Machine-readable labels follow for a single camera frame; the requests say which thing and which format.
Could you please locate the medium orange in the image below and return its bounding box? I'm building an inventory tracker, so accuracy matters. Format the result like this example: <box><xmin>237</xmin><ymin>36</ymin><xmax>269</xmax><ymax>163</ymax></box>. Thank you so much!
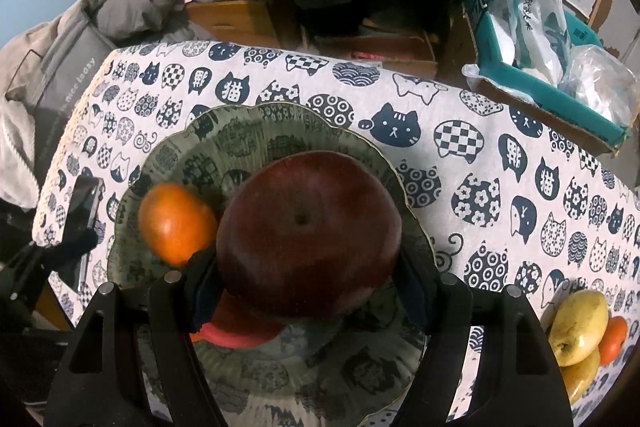
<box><xmin>597</xmin><ymin>316</ymin><xmax>629</xmax><ymax>366</ymax></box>

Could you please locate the grey clothing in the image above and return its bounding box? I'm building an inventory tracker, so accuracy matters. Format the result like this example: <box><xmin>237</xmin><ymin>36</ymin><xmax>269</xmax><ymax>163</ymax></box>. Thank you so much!
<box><xmin>95</xmin><ymin>0</ymin><xmax>193</xmax><ymax>42</ymax></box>

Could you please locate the flat cardboard box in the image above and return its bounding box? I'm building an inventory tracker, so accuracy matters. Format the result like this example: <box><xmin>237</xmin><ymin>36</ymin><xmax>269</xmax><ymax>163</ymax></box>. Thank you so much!
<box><xmin>300</xmin><ymin>32</ymin><xmax>441</xmax><ymax>78</ymax></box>

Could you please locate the grey laundry basket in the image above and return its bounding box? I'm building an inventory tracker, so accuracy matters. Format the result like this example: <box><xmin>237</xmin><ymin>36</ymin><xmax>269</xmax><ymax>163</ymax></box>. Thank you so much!
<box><xmin>30</xmin><ymin>27</ymin><xmax>118</xmax><ymax>158</ymax></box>

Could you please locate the cat print tablecloth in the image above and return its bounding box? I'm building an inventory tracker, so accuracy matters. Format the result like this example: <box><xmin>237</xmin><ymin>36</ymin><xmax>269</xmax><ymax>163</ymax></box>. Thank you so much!
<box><xmin>32</xmin><ymin>41</ymin><xmax>640</xmax><ymax>427</ymax></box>

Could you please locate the teal cardboard box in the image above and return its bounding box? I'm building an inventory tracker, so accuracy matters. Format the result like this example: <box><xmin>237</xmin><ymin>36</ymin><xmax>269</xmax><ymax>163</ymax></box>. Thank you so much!
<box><xmin>462</xmin><ymin>0</ymin><xmax>631</xmax><ymax>155</ymax></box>

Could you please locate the large orange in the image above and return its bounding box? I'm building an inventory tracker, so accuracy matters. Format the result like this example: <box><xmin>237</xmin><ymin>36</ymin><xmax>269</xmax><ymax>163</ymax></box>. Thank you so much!
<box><xmin>138</xmin><ymin>183</ymin><xmax>219</xmax><ymax>267</ymax></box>

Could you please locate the black smartphone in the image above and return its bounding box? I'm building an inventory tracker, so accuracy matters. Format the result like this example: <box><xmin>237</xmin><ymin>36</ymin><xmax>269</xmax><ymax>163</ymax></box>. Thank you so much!
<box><xmin>60</xmin><ymin>176</ymin><xmax>106</xmax><ymax>294</ymax></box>

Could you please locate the red apple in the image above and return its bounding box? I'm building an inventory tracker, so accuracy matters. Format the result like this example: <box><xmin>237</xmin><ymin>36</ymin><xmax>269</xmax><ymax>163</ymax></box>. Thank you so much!
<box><xmin>190</xmin><ymin>292</ymin><xmax>286</xmax><ymax>349</ymax></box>
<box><xmin>216</xmin><ymin>152</ymin><xmax>402</xmax><ymax>319</ymax></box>

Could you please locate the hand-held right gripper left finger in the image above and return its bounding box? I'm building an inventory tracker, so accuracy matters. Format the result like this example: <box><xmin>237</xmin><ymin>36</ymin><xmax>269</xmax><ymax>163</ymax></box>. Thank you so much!
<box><xmin>45</xmin><ymin>248</ymin><xmax>226</xmax><ymax>427</ymax></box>

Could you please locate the green patterned plate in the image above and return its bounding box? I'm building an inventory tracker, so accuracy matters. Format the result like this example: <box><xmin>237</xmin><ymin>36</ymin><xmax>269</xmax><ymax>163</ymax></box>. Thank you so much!
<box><xmin>106</xmin><ymin>102</ymin><xmax>435</xmax><ymax>425</ymax></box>

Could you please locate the small yellow apple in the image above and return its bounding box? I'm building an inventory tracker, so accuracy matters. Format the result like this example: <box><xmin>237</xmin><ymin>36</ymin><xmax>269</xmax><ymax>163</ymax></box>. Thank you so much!
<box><xmin>549</xmin><ymin>291</ymin><xmax>610</xmax><ymax>367</ymax></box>

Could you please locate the large yellow apple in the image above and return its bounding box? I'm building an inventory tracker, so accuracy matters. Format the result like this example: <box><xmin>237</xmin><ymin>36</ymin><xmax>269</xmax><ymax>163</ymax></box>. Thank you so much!
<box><xmin>559</xmin><ymin>347</ymin><xmax>602</xmax><ymax>405</ymax></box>

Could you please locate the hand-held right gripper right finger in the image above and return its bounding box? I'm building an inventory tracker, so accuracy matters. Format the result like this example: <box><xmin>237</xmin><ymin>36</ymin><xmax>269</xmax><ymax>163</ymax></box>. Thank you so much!
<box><xmin>390</xmin><ymin>252</ymin><xmax>573</xmax><ymax>427</ymax></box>

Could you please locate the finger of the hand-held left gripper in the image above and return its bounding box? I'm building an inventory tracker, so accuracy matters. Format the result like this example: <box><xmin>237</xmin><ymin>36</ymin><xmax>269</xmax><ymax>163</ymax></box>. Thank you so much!
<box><xmin>37</xmin><ymin>228</ymin><xmax>99</xmax><ymax>270</ymax></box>

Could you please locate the clear plastic bag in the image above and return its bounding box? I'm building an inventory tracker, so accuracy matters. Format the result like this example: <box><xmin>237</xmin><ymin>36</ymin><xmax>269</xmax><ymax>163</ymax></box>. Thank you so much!
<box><xmin>557</xmin><ymin>44</ymin><xmax>638</xmax><ymax>125</ymax></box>

